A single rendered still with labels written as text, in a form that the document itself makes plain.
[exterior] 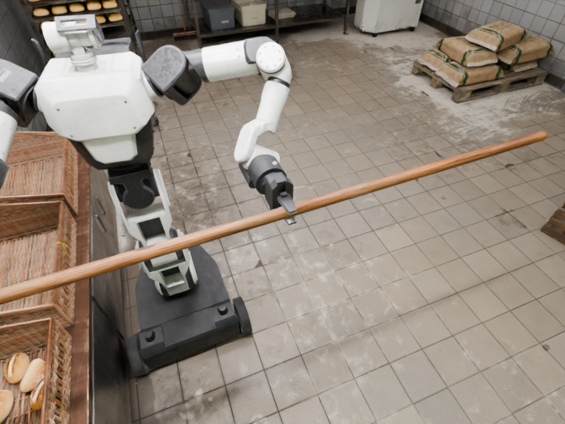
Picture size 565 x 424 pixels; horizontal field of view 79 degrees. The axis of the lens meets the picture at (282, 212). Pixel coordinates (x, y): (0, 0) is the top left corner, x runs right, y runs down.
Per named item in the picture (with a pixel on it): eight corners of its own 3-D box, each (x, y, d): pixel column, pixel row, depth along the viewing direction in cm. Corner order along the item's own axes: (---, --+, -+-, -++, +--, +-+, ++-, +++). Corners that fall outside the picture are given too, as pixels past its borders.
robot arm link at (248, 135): (267, 172, 99) (282, 126, 98) (241, 163, 93) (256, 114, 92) (256, 168, 104) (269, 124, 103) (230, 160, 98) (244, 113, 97)
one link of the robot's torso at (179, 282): (156, 278, 184) (131, 234, 144) (193, 266, 189) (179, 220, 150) (162, 304, 176) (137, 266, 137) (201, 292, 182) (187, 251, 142)
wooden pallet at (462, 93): (456, 103, 360) (462, 90, 350) (410, 72, 412) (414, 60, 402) (541, 84, 391) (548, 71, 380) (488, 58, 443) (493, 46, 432)
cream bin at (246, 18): (242, 27, 456) (240, 7, 438) (230, 16, 488) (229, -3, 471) (267, 23, 465) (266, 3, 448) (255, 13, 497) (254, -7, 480)
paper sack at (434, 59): (438, 75, 374) (442, 60, 363) (414, 63, 397) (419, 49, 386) (478, 64, 394) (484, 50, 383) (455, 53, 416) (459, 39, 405)
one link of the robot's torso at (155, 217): (143, 251, 155) (105, 170, 122) (182, 240, 160) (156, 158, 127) (148, 278, 146) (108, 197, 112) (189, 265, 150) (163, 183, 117)
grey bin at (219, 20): (210, 31, 445) (207, 10, 428) (202, 19, 477) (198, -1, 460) (237, 28, 454) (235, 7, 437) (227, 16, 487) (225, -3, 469)
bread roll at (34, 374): (18, 394, 110) (38, 396, 111) (16, 387, 105) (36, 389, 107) (34, 362, 117) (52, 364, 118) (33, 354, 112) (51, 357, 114)
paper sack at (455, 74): (454, 91, 354) (459, 75, 342) (432, 76, 378) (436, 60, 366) (504, 80, 366) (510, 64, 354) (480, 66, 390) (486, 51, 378)
